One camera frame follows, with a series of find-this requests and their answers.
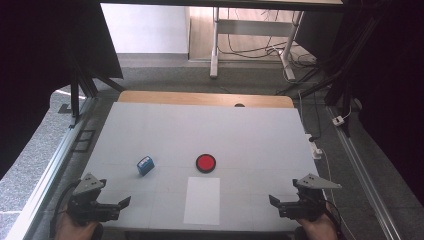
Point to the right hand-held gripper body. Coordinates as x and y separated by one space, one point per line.
311 200

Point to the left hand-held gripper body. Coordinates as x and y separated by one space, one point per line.
87 200

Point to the blue stamp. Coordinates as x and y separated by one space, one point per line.
145 165

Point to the round red ink pad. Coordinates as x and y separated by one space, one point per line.
205 163

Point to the person's right hand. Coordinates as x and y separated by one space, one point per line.
318 230

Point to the person's left hand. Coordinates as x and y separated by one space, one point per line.
75 230

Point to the white paper sheet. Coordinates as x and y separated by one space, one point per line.
202 200

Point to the small white adapter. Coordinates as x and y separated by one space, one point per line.
338 120

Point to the white table mat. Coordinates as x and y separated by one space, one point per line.
213 133

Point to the black metal stand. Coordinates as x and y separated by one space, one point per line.
343 66
76 86

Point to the wooden table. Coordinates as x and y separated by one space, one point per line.
200 98

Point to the black curtain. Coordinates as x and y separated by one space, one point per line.
393 83
33 66

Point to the aluminium rail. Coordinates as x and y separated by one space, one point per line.
46 173
363 173

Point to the white metal desk frame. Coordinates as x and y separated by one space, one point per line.
250 28

